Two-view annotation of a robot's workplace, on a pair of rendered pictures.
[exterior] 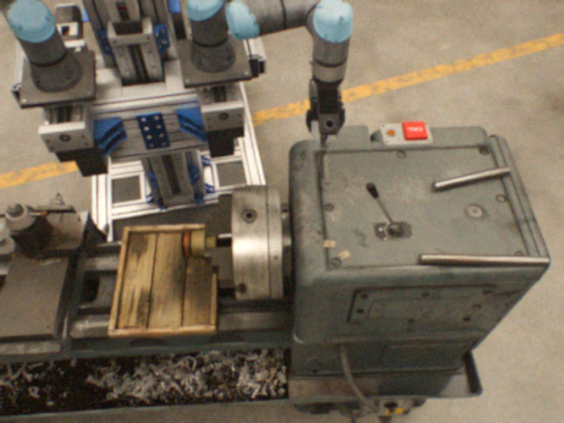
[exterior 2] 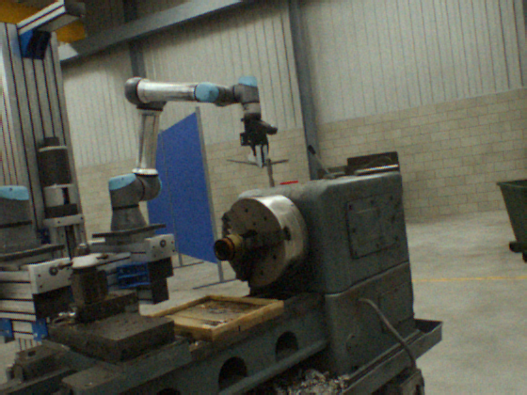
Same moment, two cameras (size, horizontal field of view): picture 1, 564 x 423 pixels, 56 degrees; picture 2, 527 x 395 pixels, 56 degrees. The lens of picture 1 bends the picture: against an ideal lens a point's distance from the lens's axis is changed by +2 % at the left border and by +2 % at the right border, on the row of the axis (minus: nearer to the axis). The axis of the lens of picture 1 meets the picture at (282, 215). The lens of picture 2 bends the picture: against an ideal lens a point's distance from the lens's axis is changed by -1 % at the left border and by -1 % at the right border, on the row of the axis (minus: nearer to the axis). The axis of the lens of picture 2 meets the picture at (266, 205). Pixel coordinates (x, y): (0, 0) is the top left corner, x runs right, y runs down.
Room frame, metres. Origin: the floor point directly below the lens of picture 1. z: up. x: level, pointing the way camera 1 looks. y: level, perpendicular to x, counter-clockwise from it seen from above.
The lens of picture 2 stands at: (-0.58, 1.29, 1.29)
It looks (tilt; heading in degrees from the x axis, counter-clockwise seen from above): 3 degrees down; 316
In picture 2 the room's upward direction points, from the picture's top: 8 degrees counter-clockwise
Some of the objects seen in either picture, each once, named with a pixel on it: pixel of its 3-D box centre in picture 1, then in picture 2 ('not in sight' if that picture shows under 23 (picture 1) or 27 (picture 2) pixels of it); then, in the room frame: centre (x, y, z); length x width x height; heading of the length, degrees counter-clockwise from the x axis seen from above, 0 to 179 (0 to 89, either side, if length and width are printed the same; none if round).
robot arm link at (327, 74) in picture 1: (328, 64); (250, 110); (0.88, -0.10, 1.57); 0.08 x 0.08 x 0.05
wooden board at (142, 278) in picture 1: (168, 278); (212, 314); (0.72, 0.35, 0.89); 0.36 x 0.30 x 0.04; 3
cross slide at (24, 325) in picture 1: (40, 268); (103, 329); (0.73, 0.71, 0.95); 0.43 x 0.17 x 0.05; 3
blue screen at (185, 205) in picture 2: not in sight; (171, 198); (6.64, -3.44, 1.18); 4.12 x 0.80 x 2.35; 161
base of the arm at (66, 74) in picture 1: (52, 63); (16, 236); (1.30, 0.72, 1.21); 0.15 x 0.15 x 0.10
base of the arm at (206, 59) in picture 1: (211, 45); (127, 216); (1.40, 0.23, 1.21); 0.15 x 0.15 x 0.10
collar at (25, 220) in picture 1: (18, 215); (83, 260); (0.79, 0.71, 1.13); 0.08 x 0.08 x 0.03
